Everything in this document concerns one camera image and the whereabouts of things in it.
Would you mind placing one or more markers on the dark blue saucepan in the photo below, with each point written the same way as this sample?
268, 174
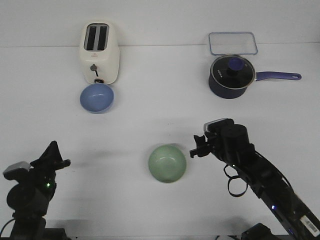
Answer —
231, 87

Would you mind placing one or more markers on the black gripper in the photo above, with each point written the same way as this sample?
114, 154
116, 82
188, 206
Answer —
42, 174
209, 143

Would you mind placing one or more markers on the glass pot lid blue knob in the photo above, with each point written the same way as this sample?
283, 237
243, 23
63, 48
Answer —
232, 65

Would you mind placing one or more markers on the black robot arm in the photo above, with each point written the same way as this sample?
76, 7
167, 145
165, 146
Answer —
229, 142
30, 197

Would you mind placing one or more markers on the blue bowl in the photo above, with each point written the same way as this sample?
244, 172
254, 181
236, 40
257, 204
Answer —
97, 98

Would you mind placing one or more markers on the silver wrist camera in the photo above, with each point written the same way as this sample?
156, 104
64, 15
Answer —
215, 125
17, 171

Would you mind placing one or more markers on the green bowl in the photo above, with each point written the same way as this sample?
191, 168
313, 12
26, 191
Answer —
167, 163

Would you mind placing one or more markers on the white two-slot toaster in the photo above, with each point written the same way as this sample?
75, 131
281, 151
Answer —
99, 53

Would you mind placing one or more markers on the clear rectangular container lid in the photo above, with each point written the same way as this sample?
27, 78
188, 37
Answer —
232, 43

